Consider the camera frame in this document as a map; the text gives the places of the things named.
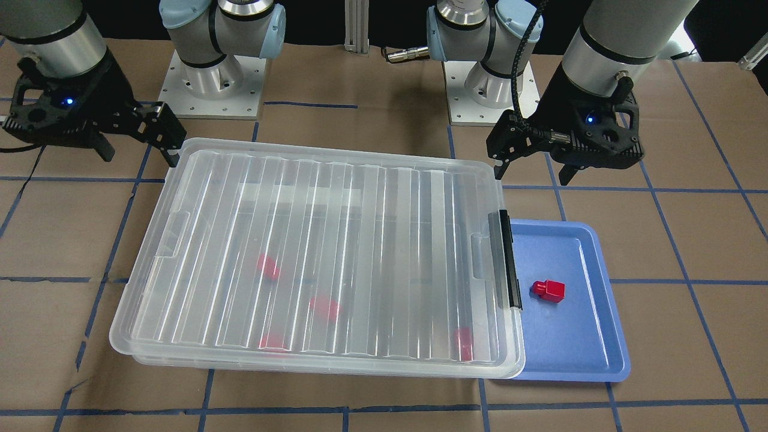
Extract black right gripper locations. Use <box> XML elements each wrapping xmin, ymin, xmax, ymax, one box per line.
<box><xmin>2</xmin><ymin>51</ymin><xmax>187</xmax><ymax>169</ymax></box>

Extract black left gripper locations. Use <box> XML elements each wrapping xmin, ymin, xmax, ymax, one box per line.
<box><xmin>486</xmin><ymin>66</ymin><xmax>645</xmax><ymax>186</ymax></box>

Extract red block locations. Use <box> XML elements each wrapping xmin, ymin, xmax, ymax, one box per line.
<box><xmin>257</xmin><ymin>332</ymin><xmax>290</xmax><ymax>353</ymax></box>
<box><xmin>453</xmin><ymin>326</ymin><xmax>474</xmax><ymax>362</ymax></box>
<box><xmin>257</xmin><ymin>254</ymin><xmax>280</xmax><ymax>281</ymax></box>
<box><xmin>530</xmin><ymin>280</ymin><xmax>567</xmax><ymax>304</ymax></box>
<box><xmin>309</xmin><ymin>296</ymin><xmax>342</xmax><ymax>322</ymax></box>

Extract clear ribbed box lid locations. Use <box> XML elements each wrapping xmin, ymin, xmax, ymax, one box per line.
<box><xmin>109</xmin><ymin>139</ymin><xmax>526</xmax><ymax>364</ymax></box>

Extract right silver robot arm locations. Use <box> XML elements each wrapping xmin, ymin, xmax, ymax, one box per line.
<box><xmin>2</xmin><ymin>1</ymin><xmax>286</xmax><ymax>167</ymax></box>

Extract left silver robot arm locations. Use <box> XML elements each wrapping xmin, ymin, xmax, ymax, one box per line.
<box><xmin>426</xmin><ymin>1</ymin><xmax>696</xmax><ymax>185</ymax></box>

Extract black box latch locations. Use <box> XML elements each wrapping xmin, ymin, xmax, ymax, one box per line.
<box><xmin>488</xmin><ymin>209</ymin><xmax>522</xmax><ymax>311</ymax></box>

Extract blue plastic tray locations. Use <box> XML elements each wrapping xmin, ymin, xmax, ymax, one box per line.
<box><xmin>511</xmin><ymin>219</ymin><xmax>631</xmax><ymax>383</ymax></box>

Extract clear plastic storage box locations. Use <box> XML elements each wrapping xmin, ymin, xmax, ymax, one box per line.
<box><xmin>132</xmin><ymin>352</ymin><xmax>527</xmax><ymax>379</ymax></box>

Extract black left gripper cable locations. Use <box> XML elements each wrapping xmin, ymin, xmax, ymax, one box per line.
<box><xmin>510</xmin><ymin>0</ymin><xmax>571</xmax><ymax>145</ymax></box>

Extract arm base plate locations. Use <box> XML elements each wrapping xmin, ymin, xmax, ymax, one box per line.
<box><xmin>442</xmin><ymin>61</ymin><xmax>513</xmax><ymax>127</ymax></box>

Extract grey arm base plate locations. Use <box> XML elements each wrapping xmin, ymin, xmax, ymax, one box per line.
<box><xmin>157</xmin><ymin>52</ymin><xmax>269</xmax><ymax>121</ymax></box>

